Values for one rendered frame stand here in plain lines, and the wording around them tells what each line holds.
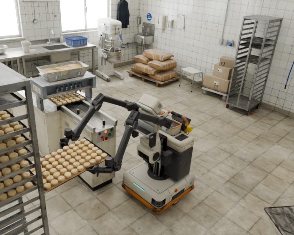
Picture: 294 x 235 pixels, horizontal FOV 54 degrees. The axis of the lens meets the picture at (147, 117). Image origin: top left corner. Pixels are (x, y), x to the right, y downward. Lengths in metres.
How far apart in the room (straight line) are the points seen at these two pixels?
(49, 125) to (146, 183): 1.37
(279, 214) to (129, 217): 1.71
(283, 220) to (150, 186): 1.54
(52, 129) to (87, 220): 1.18
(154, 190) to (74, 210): 0.92
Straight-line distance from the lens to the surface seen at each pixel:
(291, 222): 3.78
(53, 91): 3.65
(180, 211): 3.46
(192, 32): 7.30
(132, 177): 3.40
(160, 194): 3.21
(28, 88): 1.76
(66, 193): 3.66
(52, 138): 3.79
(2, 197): 2.11
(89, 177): 3.52
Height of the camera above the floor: 2.39
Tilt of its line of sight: 26 degrees down
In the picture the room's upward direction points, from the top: 4 degrees clockwise
